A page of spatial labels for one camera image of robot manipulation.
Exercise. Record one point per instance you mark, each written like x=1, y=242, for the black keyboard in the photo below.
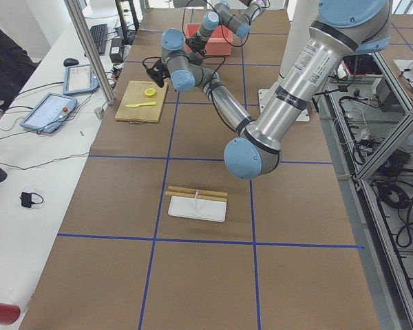
x=99, y=36

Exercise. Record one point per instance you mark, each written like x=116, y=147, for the white rectangular tray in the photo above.
x=200, y=209

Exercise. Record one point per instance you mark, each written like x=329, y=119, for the teach pendant tablet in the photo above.
x=79, y=79
x=50, y=113

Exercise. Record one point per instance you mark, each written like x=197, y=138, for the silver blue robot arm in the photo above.
x=340, y=29
x=240, y=25

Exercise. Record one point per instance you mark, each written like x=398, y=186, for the red cylinder object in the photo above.
x=9, y=313

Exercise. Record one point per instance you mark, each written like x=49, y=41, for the pink plastic bin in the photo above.
x=218, y=43

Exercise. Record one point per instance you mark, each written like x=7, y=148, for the near teach pendant tablet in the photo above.
x=50, y=113

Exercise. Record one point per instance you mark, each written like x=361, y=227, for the wooden towel rack bar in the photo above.
x=194, y=196

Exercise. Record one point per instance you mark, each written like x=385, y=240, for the aluminium frame post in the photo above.
x=86, y=40

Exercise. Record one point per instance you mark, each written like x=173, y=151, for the yellow plastic knife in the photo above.
x=142, y=104

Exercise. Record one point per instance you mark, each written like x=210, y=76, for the far teach pendant tablet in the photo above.
x=79, y=79

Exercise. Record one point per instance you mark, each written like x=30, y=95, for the black power adapter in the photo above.
x=117, y=49

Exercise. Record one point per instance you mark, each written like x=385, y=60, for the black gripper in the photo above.
x=197, y=43
x=159, y=74

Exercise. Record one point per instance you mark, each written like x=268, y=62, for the bamboo cutting board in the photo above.
x=134, y=93

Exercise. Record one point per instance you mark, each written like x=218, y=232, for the yellow lemon slice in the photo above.
x=150, y=92

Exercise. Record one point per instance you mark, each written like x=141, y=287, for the black clip with cord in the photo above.
x=29, y=199

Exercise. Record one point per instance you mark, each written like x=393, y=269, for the person in black clothing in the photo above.
x=16, y=68

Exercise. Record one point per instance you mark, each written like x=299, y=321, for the black computer mouse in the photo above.
x=68, y=62

